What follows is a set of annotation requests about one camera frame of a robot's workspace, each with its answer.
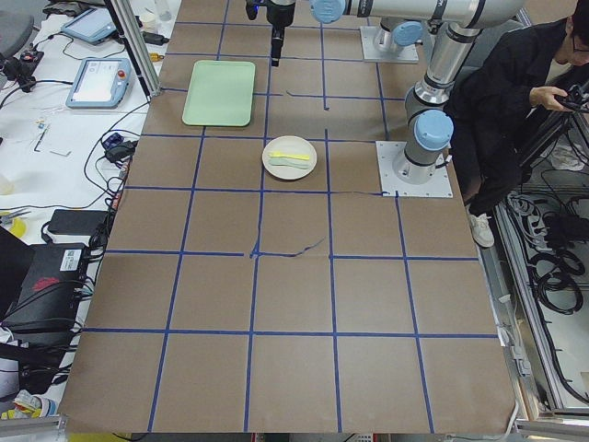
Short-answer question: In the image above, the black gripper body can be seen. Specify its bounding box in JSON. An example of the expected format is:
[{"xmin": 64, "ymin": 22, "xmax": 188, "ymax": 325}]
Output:
[{"xmin": 266, "ymin": 0, "xmax": 295, "ymax": 42}]

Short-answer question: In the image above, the yellow plastic fork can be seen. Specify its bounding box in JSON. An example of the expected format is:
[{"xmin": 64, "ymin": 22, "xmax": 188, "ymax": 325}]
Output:
[{"xmin": 269, "ymin": 151, "xmax": 311, "ymax": 161}]

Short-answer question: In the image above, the white round plate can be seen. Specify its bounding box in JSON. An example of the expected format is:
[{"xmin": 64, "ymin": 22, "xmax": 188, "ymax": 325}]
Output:
[{"xmin": 261, "ymin": 135, "xmax": 318, "ymax": 180}]

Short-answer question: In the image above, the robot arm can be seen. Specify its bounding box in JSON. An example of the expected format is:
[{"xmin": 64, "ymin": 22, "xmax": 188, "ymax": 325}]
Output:
[
  {"xmin": 309, "ymin": 1, "xmax": 524, "ymax": 184},
  {"xmin": 373, "ymin": 17, "xmax": 423, "ymax": 52}
]

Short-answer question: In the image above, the light green tray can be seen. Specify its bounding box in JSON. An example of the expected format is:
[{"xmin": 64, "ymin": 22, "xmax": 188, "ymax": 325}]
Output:
[{"xmin": 182, "ymin": 60, "xmax": 256, "ymax": 127}]

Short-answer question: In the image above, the pale green plastic spoon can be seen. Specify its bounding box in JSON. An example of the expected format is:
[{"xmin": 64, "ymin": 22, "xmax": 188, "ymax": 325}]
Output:
[{"xmin": 268, "ymin": 157, "xmax": 309, "ymax": 169}]

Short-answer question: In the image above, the gold metal cylinder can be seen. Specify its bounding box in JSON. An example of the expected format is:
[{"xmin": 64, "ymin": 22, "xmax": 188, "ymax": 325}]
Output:
[{"xmin": 149, "ymin": 52, "xmax": 165, "ymax": 62}]

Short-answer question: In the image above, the blue teach pendant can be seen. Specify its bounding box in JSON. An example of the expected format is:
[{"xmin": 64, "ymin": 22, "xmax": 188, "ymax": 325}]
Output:
[
  {"xmin": 65, "ymin": 58, "xmax": 132, "ymax": 109},
  {"xmin": 61, "ymin": 8, "xmax": 116, "ymax": 45}
]

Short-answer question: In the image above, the person in black clothes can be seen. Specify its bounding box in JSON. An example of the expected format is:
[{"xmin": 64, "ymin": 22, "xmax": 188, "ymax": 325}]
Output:
[{"xmin": 444, "ymin": 4, "xmax": 589, "ymax": 208}]

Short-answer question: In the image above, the black power adapter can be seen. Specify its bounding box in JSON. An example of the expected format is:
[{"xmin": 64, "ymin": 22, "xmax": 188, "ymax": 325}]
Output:
[{"xmin": 47, "ymin": 209, "xmax": 107, "ymax": 236}]

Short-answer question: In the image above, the white sneaker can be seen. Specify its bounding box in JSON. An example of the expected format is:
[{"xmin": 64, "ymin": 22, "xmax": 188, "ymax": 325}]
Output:
[{"xmin": 468, "ymin": 213, "xmax": 494, "ymax": 248}]

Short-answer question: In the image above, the black computer box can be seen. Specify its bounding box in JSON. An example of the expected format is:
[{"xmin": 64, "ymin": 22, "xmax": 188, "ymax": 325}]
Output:
[{"xmin": 2, "ymin": 243, "xmax": 90, "ymax": 332}]

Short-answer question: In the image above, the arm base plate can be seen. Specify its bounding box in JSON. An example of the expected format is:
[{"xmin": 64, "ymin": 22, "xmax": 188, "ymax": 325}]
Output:
[
  {"xmin": 360, "ymin": 26, "xmax": 419, "ymax": 64},
  {"xmin": 375, "ymin": 141, "xmax": 453, "ymax": 198}
]

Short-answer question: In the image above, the aluminium frame post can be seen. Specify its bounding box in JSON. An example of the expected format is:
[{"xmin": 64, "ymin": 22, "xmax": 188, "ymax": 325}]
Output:
[{"xmin": 104, "ymin": 0, "xmax": 161, "ymax": 100}]

